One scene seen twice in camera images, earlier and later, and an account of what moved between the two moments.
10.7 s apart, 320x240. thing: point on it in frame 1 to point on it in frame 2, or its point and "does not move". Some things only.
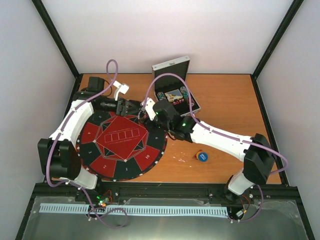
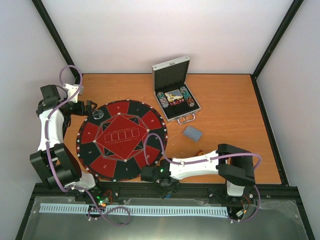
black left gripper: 121,109 to 87,113
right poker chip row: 185,94 does not move
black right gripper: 149,126 to 164,193
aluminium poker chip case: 170,86 does not move
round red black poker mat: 119,147 does not move
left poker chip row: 161,96 does not move
